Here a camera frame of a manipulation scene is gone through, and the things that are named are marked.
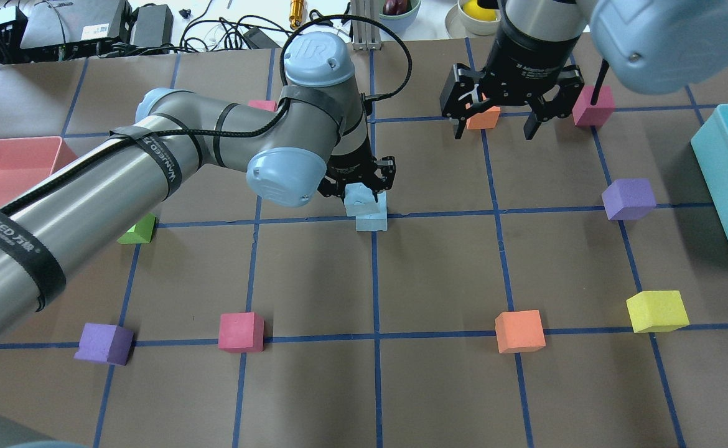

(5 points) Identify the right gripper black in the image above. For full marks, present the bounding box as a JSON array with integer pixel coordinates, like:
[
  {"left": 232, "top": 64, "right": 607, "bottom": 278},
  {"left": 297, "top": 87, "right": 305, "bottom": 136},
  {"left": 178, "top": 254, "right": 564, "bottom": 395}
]
[{"left": 440, "top": 63, "right": 585, "bottom": 140}]

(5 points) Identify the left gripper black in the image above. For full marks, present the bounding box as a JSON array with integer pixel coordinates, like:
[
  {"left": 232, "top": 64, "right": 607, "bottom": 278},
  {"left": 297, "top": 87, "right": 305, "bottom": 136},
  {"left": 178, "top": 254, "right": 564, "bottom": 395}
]
[{"left": 318, "top": 147, "right": 396, "bottom": 202}]

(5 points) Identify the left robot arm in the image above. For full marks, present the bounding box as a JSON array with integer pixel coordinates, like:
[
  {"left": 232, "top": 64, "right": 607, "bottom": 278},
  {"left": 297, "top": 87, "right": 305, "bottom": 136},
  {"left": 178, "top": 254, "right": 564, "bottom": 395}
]
[{"left": 0, "top": 32, "right": 396, "bottom": 339}]

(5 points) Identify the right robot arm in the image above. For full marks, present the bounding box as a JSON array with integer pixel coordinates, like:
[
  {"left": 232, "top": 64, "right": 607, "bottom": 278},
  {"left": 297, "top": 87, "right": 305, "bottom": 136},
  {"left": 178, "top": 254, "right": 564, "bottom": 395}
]
[{"left": 440, "top": 1, "right": 728, "bottom": 139}]

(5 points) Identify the orange block right front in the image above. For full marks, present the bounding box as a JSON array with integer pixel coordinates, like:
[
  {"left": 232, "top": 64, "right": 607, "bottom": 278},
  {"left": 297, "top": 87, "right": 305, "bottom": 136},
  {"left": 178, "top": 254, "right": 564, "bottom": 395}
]
[{"left": 466, "top": 106, "right": 502, "bottom": 130}]

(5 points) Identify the orange block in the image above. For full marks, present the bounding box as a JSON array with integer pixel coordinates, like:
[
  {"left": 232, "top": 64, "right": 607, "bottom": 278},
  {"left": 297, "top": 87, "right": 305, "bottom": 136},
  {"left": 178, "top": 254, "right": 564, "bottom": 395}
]
[
  {"left": 466, "top": 106, "right": 502, "bottom": 130},
  {"left": 495, "top": 310, "right": 546, "bottom": 354}
]

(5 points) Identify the pink block right front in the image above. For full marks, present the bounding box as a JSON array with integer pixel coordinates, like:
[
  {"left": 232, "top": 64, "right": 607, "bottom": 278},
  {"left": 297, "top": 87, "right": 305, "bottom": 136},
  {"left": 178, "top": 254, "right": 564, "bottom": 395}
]
[{"left": 572, "top": 85, "right": 615, "bottom": 127}]

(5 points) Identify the pink block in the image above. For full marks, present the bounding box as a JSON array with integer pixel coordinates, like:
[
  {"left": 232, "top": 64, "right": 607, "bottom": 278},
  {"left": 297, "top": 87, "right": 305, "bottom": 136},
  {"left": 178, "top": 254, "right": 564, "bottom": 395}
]
[
  {"left": 572, "top": 85, "right": 615, "bottom": 127},
  {"left": 247, "top": 100, "right": 278, "bottom": 113},
  {"left": 217, "top": 312, "right": 265, "bottom": 353}
]

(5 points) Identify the beige bowl with lemon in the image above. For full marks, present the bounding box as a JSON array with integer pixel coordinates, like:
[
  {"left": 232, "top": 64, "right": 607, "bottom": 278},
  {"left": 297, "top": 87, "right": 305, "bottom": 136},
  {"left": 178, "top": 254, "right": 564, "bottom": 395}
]
[{"left": 456, "top": 1, "right": 502, "bottom": 37}]

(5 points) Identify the pink block left front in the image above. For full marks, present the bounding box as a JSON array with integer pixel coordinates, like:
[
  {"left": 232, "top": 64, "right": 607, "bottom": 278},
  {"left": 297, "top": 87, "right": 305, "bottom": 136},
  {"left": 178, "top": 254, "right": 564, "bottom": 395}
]
[{"left": 247, "top": 100, "right": 278, "bottom": 113}]

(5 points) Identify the blue bowl with fruit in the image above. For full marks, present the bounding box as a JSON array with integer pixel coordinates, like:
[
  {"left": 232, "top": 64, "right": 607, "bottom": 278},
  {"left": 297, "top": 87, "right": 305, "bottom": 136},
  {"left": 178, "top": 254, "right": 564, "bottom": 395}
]
[{"left": 378, "top": 1, "right": 421, "bottom": 33}]

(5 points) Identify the purple block right side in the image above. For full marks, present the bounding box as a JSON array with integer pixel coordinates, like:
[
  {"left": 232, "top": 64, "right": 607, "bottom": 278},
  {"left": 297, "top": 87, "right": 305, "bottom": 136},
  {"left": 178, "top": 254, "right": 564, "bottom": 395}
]
[{"left": 601, "top": 178, "right": 657, "bottom": 221}]

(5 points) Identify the purple block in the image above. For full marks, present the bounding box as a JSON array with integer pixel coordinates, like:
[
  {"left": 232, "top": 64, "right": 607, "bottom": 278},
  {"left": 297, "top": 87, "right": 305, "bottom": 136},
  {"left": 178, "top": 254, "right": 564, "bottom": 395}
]
[
  {"left": 74, "top": 322, "right": 134, "bottom": 366},
  {"left": 601, "top": 178, "right": 657, "bottom": 221}
]

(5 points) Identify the pink block left back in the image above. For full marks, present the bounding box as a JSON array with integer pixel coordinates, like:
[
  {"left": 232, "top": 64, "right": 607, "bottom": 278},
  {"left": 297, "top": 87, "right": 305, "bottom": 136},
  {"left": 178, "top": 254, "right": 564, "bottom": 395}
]
[{"left": 217, "top": 312, "right": 265, "bottom": 353}]

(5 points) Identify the orange block right back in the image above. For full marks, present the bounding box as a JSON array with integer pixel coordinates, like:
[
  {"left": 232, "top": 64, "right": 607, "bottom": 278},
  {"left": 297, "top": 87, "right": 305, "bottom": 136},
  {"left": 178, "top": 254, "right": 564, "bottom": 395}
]
[{"left": 495, "top": 310, "right": 546, "bottom": 354}]

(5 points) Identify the brass cylinder tool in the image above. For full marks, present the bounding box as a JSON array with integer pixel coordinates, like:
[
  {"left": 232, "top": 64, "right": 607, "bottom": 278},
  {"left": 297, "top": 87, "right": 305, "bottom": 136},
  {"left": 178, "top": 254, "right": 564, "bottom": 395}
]
[{"left": 288, "top": 0, "right": 305, "bottom": 30}]

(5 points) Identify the green block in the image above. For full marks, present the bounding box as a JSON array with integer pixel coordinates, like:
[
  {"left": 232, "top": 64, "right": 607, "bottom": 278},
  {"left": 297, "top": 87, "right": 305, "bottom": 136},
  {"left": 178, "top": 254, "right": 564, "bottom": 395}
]
[{"left": 117, "top": 213, "right": 157, "bottom": 245}]

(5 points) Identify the yellow block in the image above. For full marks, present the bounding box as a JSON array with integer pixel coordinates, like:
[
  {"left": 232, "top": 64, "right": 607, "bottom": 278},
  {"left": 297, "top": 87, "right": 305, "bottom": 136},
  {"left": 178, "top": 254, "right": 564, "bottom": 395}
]
[{"left": 626, "top": 290, "right": 691, "bottom": 334}]

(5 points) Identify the black power adapter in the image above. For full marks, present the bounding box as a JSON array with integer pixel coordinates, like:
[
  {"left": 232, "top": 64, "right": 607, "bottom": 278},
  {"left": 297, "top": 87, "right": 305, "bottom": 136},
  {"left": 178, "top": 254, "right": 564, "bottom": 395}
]
[{"left": 129, "top": 4, "right": 173, "bottom": 48}]

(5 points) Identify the purple block left side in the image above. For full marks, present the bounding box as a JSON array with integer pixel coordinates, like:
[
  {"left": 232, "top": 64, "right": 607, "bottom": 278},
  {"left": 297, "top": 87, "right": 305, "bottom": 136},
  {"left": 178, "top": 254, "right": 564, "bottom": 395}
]
[{"left": 74, "top": 322, "right": 134, "bottom": 366}]

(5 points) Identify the pink tray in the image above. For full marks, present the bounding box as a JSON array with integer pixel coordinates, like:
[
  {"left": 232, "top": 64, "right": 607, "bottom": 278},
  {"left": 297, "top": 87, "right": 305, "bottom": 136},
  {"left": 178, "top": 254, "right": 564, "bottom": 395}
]
[{"left": 0, "top": 136, "right": 77, "bottom": 207}]

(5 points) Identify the aluminium frame post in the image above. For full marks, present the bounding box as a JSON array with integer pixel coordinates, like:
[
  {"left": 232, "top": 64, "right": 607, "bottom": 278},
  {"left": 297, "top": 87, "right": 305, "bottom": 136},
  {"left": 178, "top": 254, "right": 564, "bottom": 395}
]
[{"left": 349, "top": 0, "right": 382, "bottom": 50}]

